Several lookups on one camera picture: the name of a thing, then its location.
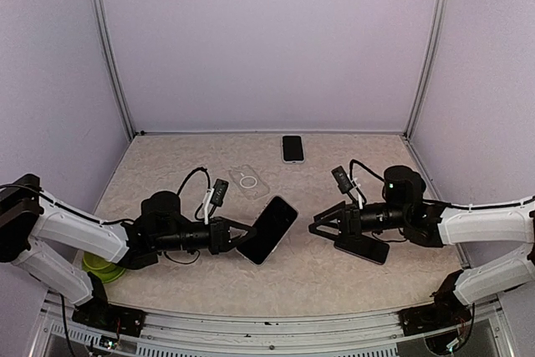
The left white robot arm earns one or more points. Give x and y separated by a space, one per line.
31 217

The aluminium frame post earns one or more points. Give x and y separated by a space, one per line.
112 68
431 49

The right aluminium frame post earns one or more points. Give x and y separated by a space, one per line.
431 49

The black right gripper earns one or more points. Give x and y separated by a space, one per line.
354 227

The green plastic bowl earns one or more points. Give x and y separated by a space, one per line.
106 271

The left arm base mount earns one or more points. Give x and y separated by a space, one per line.
98 313

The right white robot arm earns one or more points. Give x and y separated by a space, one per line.
430 223

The left aluminium frame post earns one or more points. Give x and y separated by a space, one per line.
112 68

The clear case with heart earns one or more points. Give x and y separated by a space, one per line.
248 182

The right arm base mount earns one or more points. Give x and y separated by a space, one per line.
445 311

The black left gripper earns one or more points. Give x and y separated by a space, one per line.
219 235

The clear magsafe phone case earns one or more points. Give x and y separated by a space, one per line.
267 256

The dark red phone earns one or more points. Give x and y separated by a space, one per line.
367 248

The aluminium front rail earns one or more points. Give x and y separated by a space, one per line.
377 333

